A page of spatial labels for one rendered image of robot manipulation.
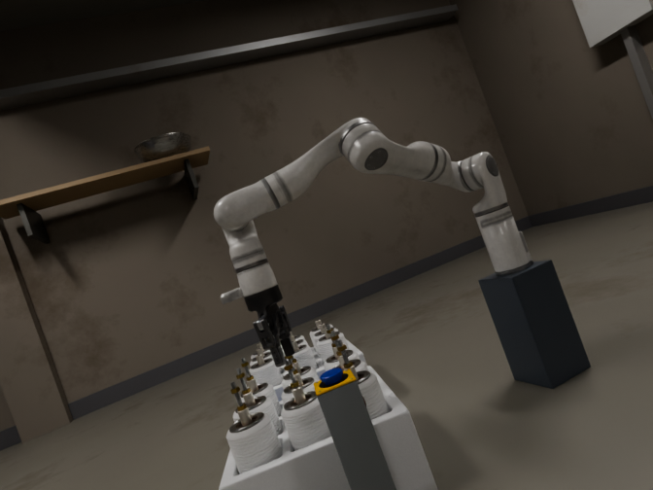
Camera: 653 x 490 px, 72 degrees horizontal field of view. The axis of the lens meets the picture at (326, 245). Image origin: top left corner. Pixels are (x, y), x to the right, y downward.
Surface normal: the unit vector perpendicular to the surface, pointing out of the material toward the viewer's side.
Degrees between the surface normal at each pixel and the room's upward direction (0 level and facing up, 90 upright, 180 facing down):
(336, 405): 90
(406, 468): 90
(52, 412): 90
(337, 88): 90
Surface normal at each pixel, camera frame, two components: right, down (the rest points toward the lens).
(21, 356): 0.30, -0.11
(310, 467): 0.10, -0.04
